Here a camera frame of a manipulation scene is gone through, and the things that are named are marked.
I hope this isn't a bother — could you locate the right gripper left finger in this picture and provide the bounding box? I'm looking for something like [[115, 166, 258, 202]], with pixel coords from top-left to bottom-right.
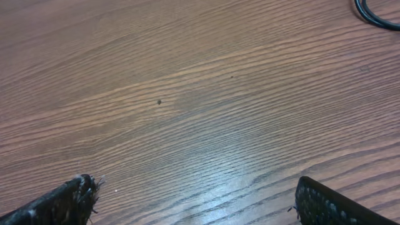
[[1, 174, 105, 225]]

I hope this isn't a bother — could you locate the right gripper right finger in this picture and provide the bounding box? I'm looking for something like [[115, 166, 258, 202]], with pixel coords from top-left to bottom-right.
[[291, 176, 399, 225]]

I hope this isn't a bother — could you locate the black cable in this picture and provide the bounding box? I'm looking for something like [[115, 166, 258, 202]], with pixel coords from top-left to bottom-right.
[[354, 0, 400, 32]]

